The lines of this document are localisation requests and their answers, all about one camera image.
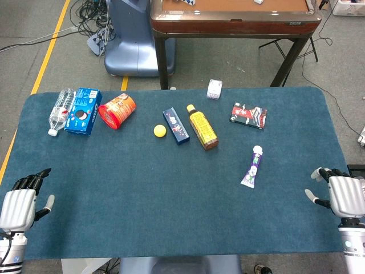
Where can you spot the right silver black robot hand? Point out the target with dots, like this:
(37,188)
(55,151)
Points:
(346,197)

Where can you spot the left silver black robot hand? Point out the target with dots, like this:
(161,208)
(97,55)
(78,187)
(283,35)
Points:
(18,209)

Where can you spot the purple white tube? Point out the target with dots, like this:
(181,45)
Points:
(252,168)

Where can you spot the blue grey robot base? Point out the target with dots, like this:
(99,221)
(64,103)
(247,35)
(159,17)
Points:
(128,42)

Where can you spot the black box on floor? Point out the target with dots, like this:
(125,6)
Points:
(356,167)

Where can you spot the white device on floor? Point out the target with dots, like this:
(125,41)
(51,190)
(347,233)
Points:
(362,140)

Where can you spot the white box under table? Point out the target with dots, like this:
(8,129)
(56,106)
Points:
(77,266)

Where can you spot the clear plastic water bottle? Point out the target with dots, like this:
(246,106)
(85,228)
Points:
(60,111)

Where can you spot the small round floor object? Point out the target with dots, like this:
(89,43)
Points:
(261,269)

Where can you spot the blue Oreo cookie box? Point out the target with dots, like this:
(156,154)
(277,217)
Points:
(84,109)

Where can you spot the black red flat box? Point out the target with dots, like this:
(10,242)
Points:
(248,115)

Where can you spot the red orange noodle cup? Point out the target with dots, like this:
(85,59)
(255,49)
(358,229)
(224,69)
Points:
(117,109)

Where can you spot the blue carpet table mat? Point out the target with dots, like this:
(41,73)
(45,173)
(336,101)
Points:
(171,199)

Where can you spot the yellow label tea bottle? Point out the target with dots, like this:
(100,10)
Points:
(202,127)

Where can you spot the yellow ball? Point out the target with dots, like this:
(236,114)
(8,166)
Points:
(160,131)

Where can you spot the blue grey robot torso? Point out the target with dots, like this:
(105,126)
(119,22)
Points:
(171,265)

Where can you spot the white purple tissue pack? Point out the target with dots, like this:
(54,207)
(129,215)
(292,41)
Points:
(214,90)

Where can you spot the dark blue slim box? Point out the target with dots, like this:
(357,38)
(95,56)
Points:
(176,125)

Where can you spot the grey power strip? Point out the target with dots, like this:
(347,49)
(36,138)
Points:
(95,42)

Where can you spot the white storage box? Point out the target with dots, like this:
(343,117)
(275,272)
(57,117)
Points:
(349,7)

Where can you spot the brown mahjong table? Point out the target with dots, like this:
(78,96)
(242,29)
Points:
(228,25)

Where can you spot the small white tile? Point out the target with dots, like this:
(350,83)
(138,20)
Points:
(258,1)

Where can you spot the blue white checkered item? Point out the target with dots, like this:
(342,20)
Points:
(186,1)

